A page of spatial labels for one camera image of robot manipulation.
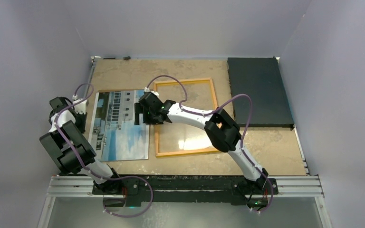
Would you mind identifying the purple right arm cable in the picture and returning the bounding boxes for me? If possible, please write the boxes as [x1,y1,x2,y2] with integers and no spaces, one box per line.
[144,75,274,215]

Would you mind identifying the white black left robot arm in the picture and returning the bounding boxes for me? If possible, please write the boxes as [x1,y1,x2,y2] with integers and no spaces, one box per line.
[39,97,123,194]

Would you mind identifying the dark green flat box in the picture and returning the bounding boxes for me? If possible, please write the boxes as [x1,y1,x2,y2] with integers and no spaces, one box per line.
[227,57,295,129]

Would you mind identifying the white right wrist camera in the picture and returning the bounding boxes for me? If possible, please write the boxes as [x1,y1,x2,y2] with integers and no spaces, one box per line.
[144,87,159,97]

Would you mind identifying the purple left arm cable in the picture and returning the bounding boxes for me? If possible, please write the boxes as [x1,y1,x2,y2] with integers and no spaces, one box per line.
[54,83,154,219]

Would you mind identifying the clear frame glass pane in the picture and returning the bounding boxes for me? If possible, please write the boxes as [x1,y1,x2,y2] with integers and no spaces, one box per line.
[156,82,218,154]

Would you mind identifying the building and sky photo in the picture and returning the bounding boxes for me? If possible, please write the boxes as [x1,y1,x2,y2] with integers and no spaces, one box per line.
[88,91,149,162]

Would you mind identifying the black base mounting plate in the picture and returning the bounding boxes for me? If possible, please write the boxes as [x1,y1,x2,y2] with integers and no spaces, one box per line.
[92,175,279,207]

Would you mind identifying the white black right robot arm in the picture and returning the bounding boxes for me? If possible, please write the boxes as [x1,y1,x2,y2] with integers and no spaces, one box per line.
[134,92,271,193]

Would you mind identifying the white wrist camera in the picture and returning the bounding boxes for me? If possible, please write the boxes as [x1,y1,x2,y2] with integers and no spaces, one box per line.
[144,87,159,97]
[72,95,88,114]

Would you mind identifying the yellow picture frame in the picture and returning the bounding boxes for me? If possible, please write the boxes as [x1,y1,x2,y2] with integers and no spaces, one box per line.
[153,78,222,158]

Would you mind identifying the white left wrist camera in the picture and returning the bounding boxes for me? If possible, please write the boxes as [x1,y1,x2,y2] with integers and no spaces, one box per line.
[72,95,88,114]

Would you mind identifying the brown frame backing board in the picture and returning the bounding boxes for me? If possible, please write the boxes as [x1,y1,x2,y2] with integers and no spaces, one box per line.
[97,89,144,93]

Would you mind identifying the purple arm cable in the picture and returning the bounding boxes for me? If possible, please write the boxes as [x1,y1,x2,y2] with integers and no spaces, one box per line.
[144,75,274,215]
[54,83,154,219]

